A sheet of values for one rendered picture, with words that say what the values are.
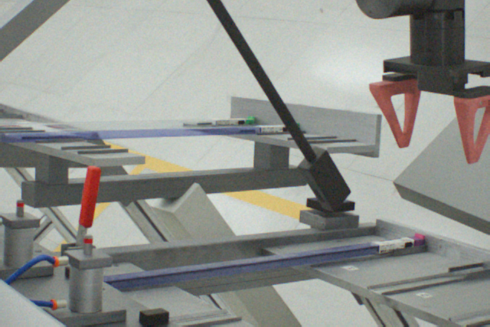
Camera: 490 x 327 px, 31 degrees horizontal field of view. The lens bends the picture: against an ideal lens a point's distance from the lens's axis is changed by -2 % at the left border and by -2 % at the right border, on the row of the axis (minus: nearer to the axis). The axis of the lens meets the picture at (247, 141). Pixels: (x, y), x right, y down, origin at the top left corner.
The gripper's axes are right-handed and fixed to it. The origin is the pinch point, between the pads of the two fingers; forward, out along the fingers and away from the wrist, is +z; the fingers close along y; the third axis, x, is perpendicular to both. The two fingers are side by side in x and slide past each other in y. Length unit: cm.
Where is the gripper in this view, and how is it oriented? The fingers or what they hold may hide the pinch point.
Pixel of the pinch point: (437, 147)
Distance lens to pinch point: 96.8
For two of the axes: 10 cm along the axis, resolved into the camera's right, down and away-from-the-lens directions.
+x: 8.0, -1.7, 5.8
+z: 0.4, 9.7, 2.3
